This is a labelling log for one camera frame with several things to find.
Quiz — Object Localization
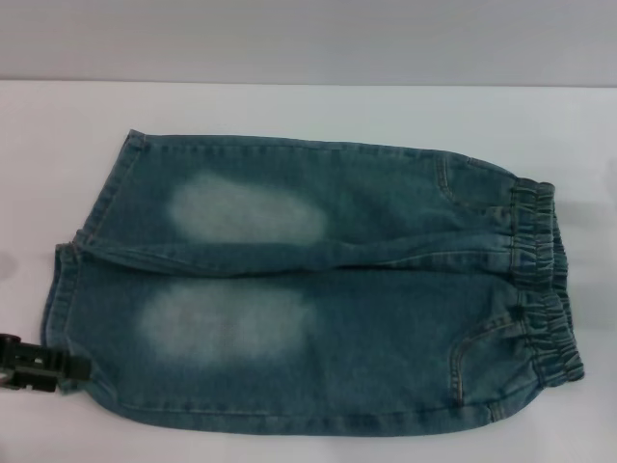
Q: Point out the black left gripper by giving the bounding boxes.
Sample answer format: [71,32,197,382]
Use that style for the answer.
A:
[0,333,92,393]

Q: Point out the blue denim shorts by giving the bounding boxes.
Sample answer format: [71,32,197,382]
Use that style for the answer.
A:
[40,127,587,448]

